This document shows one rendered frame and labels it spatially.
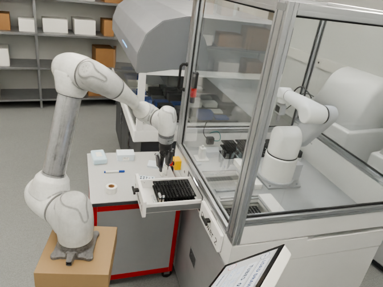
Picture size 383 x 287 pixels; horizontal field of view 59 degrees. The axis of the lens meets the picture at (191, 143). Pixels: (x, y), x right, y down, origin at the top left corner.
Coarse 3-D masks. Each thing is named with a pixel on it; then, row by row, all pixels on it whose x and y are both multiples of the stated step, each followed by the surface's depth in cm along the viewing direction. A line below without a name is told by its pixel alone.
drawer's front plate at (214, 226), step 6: (204, 204) 183; (204, 210) 183; (204, 216) 184; (210, 216) 175; (210, 222) 175; (216, 222) 171; (210, 228) 175; (216, 228) 168; (210, 234) 175; (216, 234) 168; (222, 234) 164; (222, 240) 164; (216, 246) 168
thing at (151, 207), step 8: (144, 184) 205; (152, 184) 207; (192, 184) 212; (144, 192) 202; (152, 192) 203; (152, 200) 196; (184, 200) 190; (192, 200) 191; (200, 200) 193; (152, 208) 185; (160, 208) 186; (168, 208) 188; (176, 208) 190; (184, 208) 192; (192, 208) 193
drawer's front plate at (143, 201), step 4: (136, 176) 200; (136, 180) 199; (136, 184) 200; (140, 184) 193; (140, 188) 189; (136, 192) 200; (140, 192) 187; (140, 196) 188; (144, 196) 183; (140, 200) 188; (144, 200) 180; (140, 204) 188; (144, 204) 180; (140, 208) 188; (144, 208) 181; (144, 212) 182; (144, 216) 184
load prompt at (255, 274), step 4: (260, 260) 122; (264, 260) 120; (268, 260) 117; (260, 264) 118; (264, 264) 116; (256, 268) 117; (260, 268) 115; (252, 272) 116; (256, 272) 114; (260, 272) 112; (252, 276) 113; (256, 276) 111; (248, 280) 112; (252, 280) 110; (256, 280) 109; (248, 284) 110; (252, 284) 108
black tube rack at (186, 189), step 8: (160, 184) 200; (168, 184) 202; (176, 184) 203; (184, 184) 204; (160, 192) 193; (168, 192) 195; (176, 192) 195; (184, 192) 197; (192, 192) 197; (168, 200) 192; (176, 200) 193
